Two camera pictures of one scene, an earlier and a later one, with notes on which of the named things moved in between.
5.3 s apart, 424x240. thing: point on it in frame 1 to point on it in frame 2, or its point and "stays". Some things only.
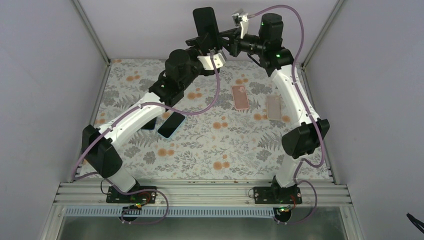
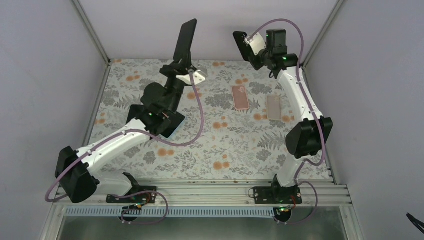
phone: x=171 y=124 stays
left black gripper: x=197 y=42 to x=175 y=69
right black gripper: x=232 y=46 to x=256 y=65
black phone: x=205 y=20 to x=185 y=40
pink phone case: x=240 y=97 stays
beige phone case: x=274 y=107 stays
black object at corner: x=416 y=222 stays
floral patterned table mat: x=227 y=126 stays
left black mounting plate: x=148 y=197 stays
